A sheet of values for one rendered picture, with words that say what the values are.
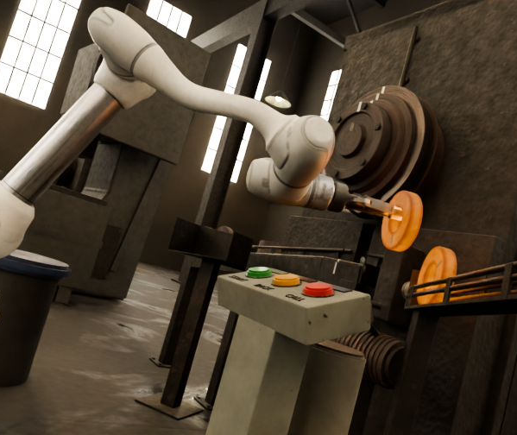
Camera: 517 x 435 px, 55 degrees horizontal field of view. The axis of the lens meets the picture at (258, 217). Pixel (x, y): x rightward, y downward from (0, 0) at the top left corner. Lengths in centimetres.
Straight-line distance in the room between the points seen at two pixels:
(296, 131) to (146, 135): 315
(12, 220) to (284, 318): 95
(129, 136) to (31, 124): 747
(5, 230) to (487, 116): 145
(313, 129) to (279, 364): 51
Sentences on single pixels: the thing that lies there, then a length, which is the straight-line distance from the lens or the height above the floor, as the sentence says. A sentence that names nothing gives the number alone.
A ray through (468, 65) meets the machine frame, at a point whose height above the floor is 146.
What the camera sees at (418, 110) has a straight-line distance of 170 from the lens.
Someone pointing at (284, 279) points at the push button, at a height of 61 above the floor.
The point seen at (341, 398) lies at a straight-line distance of 84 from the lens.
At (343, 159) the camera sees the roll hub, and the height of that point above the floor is 105.
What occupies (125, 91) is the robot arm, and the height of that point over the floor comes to 98.
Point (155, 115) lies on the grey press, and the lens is 417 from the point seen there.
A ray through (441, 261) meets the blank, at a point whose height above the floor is 74.
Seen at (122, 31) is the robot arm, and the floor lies 108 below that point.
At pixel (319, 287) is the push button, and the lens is 67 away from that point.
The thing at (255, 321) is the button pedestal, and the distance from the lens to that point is 72.
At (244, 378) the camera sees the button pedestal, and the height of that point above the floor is 46.
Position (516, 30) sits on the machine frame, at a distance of 184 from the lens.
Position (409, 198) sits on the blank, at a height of 88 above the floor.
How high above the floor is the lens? 61
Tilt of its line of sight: 6 degrees up
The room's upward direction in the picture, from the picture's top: 16 degrees clockwise
